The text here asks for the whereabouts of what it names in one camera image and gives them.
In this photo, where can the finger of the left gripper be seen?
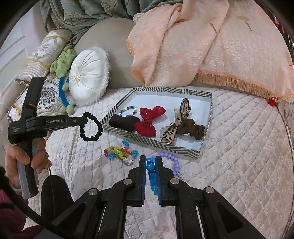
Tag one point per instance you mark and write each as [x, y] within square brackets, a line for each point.
[72, 124]
[82, 119]

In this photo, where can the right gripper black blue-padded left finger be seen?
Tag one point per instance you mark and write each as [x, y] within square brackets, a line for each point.
[102, 214]

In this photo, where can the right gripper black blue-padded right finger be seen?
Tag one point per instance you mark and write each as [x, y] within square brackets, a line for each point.
[200, 213]

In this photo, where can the black bow hair clip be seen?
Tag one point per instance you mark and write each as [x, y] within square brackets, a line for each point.
[124, 123]

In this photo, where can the red bow hair clip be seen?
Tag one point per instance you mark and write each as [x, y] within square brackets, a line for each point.
[145, 127]

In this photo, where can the leopard print ribbon bow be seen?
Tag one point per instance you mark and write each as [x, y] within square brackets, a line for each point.
[181, 114]

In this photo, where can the brown scrunchie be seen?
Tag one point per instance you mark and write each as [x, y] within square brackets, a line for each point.
[188, 126]

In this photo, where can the person's left hand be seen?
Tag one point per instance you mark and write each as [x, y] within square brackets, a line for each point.
[15, 154]

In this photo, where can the embroidered floral pillow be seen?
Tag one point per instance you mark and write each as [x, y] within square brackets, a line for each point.
[49, 103]

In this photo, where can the white round satin cushion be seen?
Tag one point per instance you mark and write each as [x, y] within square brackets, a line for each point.
[89, 76]

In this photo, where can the green blue plush toy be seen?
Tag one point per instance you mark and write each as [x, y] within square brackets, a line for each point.
[60, 67]

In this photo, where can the quilted beige bedspread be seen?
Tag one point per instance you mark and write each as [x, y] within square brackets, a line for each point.
[246, 156]

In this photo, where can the cream bolster pillow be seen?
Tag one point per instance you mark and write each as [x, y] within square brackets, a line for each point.
[36, 65]

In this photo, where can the striped black white tray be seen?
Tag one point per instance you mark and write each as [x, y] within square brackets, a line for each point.
[170, 99]

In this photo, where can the green damask curtain fabric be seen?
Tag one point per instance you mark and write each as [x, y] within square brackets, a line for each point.
[80, 16]

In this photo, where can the peach fringed blanket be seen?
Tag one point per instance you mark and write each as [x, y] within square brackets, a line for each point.
[220, 43]

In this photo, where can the neon colourful hair ties cluster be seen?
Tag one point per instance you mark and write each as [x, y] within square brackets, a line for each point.
[123, 153]

